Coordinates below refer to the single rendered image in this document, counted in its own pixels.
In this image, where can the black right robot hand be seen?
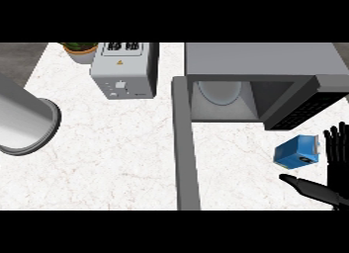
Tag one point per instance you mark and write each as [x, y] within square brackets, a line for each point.
[341, 164]

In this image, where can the blue milk carton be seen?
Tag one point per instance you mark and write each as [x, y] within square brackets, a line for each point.
[295, 153]

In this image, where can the grey microwave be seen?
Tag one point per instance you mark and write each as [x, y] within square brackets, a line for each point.
[270, 82]

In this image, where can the grey microwave door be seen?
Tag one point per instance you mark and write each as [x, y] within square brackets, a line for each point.
[186, 145]

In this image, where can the large white cylinder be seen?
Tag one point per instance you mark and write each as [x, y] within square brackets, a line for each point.
[17, 115]

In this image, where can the grey toaster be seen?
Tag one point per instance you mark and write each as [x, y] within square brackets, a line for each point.
[125, 70]

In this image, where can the potted green plant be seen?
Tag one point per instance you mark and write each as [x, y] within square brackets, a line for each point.
[81, 51]

